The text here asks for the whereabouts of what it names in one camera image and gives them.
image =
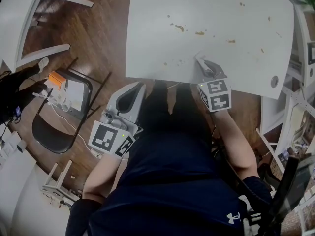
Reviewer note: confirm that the white wooden stool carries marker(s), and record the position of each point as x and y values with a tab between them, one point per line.
53	188

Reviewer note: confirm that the small white side table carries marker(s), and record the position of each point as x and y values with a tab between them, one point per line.
14	21

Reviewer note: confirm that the person's navy shirt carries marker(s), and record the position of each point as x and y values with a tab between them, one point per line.
172	185

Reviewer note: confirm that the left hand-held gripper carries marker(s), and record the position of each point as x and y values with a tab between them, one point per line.
105	138

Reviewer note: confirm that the white wiping cloth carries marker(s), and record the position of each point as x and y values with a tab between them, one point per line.
200	58

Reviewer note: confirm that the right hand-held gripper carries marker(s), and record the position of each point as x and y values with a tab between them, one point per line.
217	97

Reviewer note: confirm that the black folding chair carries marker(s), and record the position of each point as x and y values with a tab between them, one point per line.
51	136

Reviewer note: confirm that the white shelf unit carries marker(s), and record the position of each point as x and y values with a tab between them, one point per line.
270	117

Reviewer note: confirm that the black framed picture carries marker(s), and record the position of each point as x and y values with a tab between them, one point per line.
311	53

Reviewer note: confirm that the person's black trousers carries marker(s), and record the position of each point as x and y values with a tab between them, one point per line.
162	112

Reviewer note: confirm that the white desk with grommet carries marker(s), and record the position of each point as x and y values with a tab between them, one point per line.
305	33

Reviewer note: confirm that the white papers on chair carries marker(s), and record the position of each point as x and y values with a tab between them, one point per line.
75	92

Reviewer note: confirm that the white stained table top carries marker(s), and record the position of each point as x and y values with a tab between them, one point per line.
221	13

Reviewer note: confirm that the person's left forearm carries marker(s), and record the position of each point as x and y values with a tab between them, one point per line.
103	178

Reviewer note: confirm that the orange box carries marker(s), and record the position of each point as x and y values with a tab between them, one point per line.
57	80

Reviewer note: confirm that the person's right forearm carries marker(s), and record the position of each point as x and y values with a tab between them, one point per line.
233	144

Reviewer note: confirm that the black office chair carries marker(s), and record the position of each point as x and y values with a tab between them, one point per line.
290	181

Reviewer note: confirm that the small white camera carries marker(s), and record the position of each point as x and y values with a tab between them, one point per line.
21	146

